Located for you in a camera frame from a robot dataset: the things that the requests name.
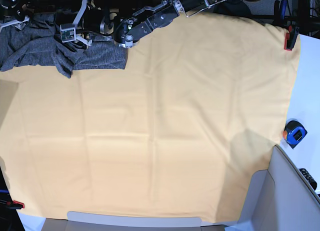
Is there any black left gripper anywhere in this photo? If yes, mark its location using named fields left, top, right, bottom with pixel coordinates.
left=54, top=13, right=88, bottom=50

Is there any grey long-sleeve shirt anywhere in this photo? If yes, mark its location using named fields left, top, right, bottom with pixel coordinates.
left=0, top=14, right=128, bottom=78

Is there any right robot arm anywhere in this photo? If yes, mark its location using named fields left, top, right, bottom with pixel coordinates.
left=0, top=0, right=30, bottom=21

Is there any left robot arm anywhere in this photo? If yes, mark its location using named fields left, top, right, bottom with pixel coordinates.
left=56, top=0, right=227, bottom=49

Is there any yellow table cloth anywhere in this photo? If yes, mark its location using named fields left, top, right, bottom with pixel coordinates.
left=0, top=13, right=301, bottom=223

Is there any red clamp left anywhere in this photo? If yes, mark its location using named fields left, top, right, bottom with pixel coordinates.
left=5, top=200, right=25, bottom=210

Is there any red clamp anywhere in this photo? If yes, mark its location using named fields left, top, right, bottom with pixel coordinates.
left=284, top=25, right=300, bottom=51
left=5, top=200, right=25, bottom=210

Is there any red clamp right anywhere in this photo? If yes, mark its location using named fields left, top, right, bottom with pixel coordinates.
left=284, top=25, right=300, bottom=51

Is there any blue tape measure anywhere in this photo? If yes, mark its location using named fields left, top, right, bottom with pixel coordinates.
left=282, top=119, right=308, bottom=149

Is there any black perforated object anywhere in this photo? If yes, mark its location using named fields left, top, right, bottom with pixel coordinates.
left=299, top=168, right=318, bottom=191

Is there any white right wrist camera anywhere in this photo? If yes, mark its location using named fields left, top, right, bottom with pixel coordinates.
left=0, top=15, right=30, bottom=31

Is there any blue handled tool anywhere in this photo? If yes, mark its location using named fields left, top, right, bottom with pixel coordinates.
left=279, top=0, right=287, bottom=20

